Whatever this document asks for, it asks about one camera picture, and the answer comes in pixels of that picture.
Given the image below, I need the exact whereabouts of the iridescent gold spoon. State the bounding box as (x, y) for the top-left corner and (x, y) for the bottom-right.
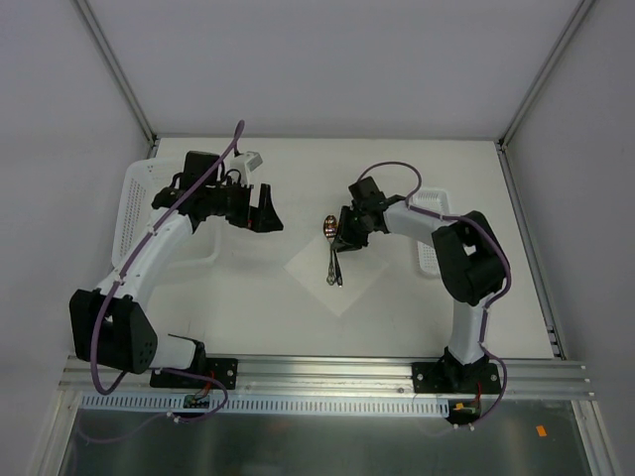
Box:
(322, 215), (337, 286)

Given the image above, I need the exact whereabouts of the silver fork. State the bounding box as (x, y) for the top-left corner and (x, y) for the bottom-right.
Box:
(331, 250), (343, 288)

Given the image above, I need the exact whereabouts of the white paper napkin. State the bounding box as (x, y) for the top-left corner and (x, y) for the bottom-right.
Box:
(284, 235), (388, 316)

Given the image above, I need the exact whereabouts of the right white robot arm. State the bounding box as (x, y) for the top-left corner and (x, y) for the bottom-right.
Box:
(330, 177), (511, 393)

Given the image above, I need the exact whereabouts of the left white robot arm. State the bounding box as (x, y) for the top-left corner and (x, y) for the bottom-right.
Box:
(69, 151), (284, 387)

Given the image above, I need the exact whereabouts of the small white perforated tray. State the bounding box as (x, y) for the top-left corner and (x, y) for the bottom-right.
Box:
(412, 187), (450, 279)

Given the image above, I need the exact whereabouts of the large white perforated basket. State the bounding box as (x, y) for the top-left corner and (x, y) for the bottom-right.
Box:
(111, 157), (222, 272)

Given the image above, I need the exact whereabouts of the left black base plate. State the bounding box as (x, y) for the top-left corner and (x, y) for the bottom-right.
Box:
(150, 357), (239, 390)

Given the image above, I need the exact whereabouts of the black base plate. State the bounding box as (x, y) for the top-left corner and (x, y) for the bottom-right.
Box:
(150, 357), (239, 390)
(411, 361), (502, 396)

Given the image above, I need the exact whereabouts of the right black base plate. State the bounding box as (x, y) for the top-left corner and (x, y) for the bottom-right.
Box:
(411, 361), (502, 396)

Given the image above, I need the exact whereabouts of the white slotted cable duct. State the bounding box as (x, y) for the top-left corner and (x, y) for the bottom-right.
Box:
(80, 393), (450, 418)

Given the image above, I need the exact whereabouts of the aluminium mounting rail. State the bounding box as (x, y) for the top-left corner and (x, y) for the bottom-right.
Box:
(58, 354), (596, 401)

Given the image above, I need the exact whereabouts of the left aluminium frame post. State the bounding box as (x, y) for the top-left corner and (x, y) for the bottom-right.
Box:
(70, 0), (157, 150)

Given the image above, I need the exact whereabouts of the aluminium frame post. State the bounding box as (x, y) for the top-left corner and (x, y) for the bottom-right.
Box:
(497, 0), (597, 151)
(70, 0), (157, 150)

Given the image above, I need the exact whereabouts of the right aluminium frame post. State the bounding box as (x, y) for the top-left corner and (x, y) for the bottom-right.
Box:
(497, 0), (597, 151)

